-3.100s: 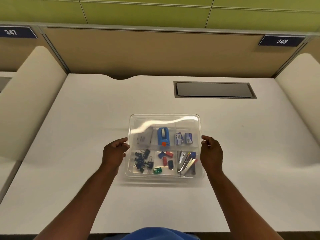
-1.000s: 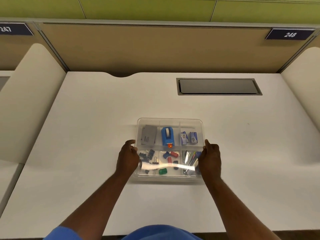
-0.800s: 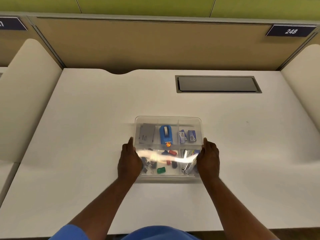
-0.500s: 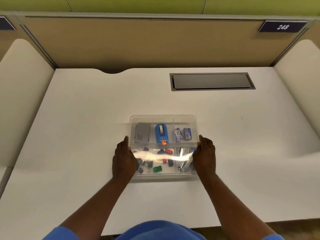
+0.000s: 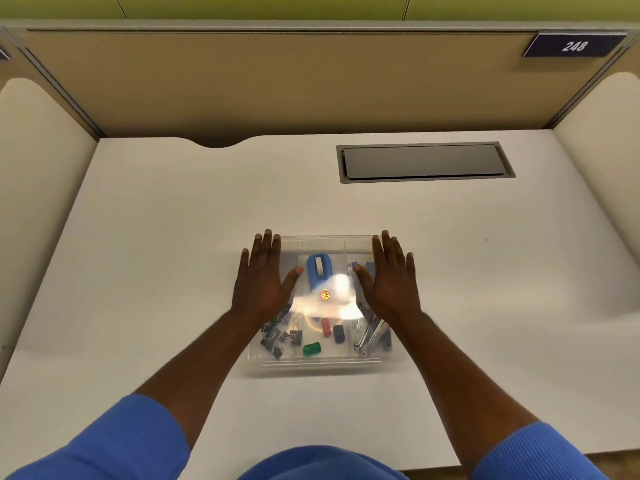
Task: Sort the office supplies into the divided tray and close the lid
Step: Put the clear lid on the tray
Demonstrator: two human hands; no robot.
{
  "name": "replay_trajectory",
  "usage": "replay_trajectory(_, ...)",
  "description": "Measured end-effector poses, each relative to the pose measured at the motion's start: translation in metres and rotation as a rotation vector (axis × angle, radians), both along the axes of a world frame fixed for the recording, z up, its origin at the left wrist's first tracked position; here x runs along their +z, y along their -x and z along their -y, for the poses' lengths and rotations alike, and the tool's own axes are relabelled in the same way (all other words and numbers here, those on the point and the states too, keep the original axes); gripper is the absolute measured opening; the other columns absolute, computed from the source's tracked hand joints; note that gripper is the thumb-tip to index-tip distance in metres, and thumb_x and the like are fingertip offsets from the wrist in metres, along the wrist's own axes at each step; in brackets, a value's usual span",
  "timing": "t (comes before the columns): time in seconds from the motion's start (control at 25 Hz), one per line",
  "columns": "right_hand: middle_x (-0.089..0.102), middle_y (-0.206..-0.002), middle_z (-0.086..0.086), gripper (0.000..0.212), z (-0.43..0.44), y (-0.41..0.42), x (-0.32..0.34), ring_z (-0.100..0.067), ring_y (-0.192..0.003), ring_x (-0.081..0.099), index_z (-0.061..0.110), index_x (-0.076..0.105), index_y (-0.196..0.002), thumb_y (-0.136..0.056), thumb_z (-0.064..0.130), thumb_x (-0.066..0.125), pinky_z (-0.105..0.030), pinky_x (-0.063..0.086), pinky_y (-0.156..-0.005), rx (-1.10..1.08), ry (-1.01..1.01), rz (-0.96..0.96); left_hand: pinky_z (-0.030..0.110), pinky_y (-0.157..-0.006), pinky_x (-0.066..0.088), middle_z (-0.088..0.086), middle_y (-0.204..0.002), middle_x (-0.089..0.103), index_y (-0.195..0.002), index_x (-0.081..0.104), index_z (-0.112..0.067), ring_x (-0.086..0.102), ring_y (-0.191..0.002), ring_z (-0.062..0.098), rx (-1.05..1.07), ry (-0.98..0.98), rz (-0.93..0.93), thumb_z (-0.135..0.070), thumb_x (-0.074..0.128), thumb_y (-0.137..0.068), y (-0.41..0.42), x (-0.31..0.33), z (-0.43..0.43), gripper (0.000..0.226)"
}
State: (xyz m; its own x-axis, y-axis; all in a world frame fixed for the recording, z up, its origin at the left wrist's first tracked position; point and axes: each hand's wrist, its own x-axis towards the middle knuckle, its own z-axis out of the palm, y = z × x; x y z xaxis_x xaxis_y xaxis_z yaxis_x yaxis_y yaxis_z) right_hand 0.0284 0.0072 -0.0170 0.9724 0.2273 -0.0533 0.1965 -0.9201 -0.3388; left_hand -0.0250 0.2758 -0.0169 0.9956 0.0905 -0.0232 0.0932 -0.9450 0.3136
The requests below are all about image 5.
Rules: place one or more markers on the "person's right hand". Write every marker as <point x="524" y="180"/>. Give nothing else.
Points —
<point x="392" y="292"/>

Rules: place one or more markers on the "person's left hand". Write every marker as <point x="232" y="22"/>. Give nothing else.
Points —
<point x="260" y="289"/>

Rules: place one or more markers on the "person's right little finger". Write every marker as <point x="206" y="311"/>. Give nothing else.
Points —
<point x="411" y="268"/>

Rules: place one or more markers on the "person's left thumb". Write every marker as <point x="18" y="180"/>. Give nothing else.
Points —
<point x="292" y="282"/>

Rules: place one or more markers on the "person's left little finger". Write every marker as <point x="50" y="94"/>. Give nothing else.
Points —
<point x="244" y="265"/>

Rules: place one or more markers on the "person's left middle finger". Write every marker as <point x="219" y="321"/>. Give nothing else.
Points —
<point x="266" y="250"/>

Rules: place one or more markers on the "person's right thumb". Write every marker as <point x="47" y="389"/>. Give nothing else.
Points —
<point x="364" y="282"/>

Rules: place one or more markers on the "person's right middle finger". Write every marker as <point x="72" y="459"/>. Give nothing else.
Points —
<point x="388" y="250"/>

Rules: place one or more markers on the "person's right forearm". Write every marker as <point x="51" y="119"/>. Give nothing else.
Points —
<point x="460" y="389"/>

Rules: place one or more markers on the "person's left forearm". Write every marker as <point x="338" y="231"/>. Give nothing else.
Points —
<point x="210" y="367"/>

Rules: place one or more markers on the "blue tape dispenser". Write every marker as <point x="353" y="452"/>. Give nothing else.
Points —
<point x="314" y="274"/>

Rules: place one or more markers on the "orange rubber band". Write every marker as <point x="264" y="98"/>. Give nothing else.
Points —
<point x="309" y="327"/>

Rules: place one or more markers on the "silver stapler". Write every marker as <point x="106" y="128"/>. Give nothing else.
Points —
<point x="369" y="337"/>

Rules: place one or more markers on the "pile of black binder clips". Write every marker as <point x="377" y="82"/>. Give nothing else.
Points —
<point x="280" y="337"/>

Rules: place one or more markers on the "small red eraser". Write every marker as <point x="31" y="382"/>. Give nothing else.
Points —
<point x="326" y="327"/>

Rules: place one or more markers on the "small dark blue sharpener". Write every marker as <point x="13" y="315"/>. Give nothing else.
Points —
<point x="339" y="334"/>

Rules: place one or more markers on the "green pencil sharpener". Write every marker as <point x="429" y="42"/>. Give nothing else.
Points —
<point x="312" y="349"/>

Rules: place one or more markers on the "clear plastic organizer tray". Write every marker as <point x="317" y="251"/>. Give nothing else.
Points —
<point x="325" y="367"/>

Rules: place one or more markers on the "beige desk partition panel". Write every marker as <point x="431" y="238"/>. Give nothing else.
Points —
<point x="300" y="79"/>

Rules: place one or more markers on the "white side divider panel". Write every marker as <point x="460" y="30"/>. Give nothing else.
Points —
<point x="35" y="194"/>
<point x="605" y="154"/>

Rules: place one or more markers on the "blue sweater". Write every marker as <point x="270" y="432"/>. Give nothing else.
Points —
<point x="100" y="444"/>

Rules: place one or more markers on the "dark number sign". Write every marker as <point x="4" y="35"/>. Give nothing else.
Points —
<point x="574" y="45"/>

